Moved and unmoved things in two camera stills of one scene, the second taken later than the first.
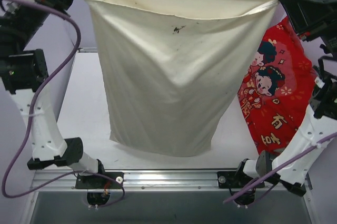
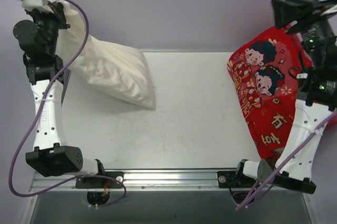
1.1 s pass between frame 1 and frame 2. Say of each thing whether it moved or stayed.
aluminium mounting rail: stayed
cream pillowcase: moved
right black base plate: stayed
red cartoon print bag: stayed
